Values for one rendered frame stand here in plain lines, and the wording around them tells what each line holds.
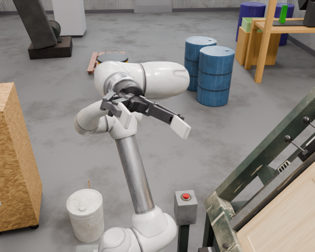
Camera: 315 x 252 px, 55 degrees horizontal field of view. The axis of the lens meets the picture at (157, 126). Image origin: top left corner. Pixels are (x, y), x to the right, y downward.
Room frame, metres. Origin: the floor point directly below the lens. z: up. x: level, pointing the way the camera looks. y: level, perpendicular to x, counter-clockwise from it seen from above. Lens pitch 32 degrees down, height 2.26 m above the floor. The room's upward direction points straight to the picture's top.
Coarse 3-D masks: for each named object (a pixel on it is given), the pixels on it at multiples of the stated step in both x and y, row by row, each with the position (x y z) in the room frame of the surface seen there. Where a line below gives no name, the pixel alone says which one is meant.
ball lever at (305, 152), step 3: (285, 135) 1.22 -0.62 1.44; (288, 135) 1.20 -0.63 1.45; (285, 138) 1.20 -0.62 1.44; (288, 138) 1.19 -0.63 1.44; (291, 138) 1.19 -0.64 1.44; (285, 141) 1.19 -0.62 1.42; (288, 141) 1.19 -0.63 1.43; (291, 141) 1.19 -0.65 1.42; (294, 144) 1.18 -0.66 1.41; (297, 147) 1.18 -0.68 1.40; (300, 147) 1.17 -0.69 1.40; (303, 150) 1.16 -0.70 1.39; (306, 150) 1.16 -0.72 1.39; (303, 153) 1.15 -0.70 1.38; (306, 153) 1.15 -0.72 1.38
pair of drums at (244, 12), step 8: (240, 8) 7.64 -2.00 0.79; (248, 8) 7.42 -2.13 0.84; (256, 8) 7.37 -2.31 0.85; (264, 8) 7.48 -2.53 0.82; (280, 8) 7.29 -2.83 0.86; (288, 8) 7.27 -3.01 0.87; (240, 16) 7.58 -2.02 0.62; (248, 16) 7.40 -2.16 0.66; (256, 16) 7.37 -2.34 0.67; (288, 16) 7.29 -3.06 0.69; (240, 24) 7.54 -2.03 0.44; (280, 40) 7.27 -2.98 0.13
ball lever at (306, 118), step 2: (306, 116) 1.22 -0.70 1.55; (302, 118) 1.22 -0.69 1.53; (304, 118) 1.21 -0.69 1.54; (306, 118) 1.20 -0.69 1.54; (308, 118) 1.20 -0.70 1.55; (302, 120) 1.21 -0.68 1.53; (304, 120) 1.20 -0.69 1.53; (306, 120) 1.20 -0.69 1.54; (308, 120) 1.20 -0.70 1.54; (310, 120) 1.20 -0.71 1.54; (304, 122) 1.20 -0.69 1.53; (306, 122) 1.19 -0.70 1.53; (308, 122) 1.19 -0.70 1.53; (310, 122) 1.20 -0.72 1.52; (310, 124) 1.20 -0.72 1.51; (312, 124) 1.20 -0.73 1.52; (314, 126) 1.19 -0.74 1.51
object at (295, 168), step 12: (312, 156) 1.14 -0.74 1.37; (288, 168) 1.16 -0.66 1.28; (300, 168) 1.13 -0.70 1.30; (276, 180) 1.15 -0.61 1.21; (288, 180) 1.13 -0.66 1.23; (264, 192) 1.14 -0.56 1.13; (276, 192) 1.12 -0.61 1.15; (252, 204) 1.13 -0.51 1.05; (264, 204) 1.12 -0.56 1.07; (240, 216) 1.12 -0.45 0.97
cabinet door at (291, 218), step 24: (312, 168) 1.09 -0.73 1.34; (288, 192) 1.07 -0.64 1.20; (312, 192) 1.00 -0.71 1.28; (264, 216) 1.05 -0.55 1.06; (288, 216) 0.97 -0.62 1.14; (312, 216) 0.91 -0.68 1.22; (240, 240) 1.02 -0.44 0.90; (264, 240) 0.95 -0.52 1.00; (288, 240) 0.88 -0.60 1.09; (312, 240) 0.82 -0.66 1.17
